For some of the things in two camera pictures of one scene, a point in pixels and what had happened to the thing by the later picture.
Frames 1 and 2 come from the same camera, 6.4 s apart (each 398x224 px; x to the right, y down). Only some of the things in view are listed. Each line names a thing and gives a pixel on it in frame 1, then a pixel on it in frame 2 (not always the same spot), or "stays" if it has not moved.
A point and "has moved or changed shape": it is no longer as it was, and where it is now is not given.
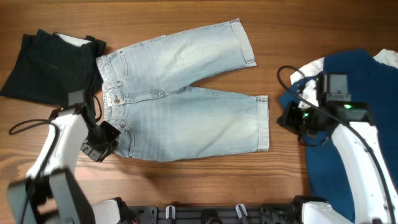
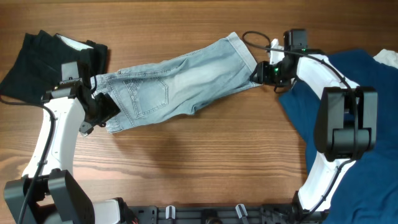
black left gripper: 101,153 to 111,109
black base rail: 212,214 stays
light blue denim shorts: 160,119 has moved or changed shape
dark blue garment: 354,86 stays
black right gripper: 288,116 to 261,73
